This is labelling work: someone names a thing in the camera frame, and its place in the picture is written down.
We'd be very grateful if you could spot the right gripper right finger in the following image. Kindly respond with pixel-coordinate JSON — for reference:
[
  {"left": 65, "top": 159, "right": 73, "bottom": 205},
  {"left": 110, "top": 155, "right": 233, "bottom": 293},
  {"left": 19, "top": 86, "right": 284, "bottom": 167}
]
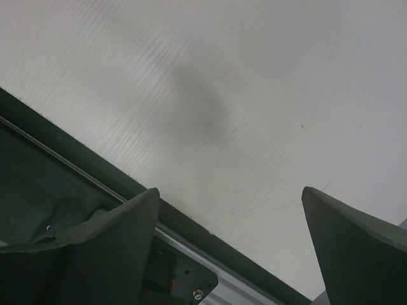
[{"left": 301, "top": 187, "right": 406, "bottom": 304}]

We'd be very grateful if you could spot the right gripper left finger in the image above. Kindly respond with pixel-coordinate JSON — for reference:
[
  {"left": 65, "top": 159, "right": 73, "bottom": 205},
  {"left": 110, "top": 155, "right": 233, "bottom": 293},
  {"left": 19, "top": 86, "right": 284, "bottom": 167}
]
[{"left": 1, "top": 188, "right": 160, "bottom": 304}]

